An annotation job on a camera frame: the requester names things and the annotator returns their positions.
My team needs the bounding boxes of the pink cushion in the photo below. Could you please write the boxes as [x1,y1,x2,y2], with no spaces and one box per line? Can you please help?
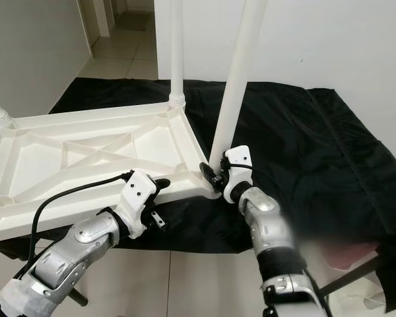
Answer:
[323,241,381,269]

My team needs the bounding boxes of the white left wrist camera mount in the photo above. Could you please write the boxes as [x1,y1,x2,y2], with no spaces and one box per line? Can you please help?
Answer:
[115,170,163,239]

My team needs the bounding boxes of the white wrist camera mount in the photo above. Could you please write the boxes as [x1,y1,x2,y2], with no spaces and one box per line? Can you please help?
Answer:
[221,145,255,199]
[115,170,163,239]

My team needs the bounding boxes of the white plastic table top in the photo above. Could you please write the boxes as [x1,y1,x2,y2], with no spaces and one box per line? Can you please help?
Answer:
[0,104,226,244]

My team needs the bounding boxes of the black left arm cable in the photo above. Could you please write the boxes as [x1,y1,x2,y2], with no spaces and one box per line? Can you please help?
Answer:
[32,170,135,262]

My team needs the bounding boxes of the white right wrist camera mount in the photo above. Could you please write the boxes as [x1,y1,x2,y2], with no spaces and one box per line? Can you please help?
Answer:
[221,145,255,199]

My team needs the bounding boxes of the black cloth table cover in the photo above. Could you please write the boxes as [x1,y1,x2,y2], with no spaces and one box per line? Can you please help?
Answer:
[49,78,396,256]

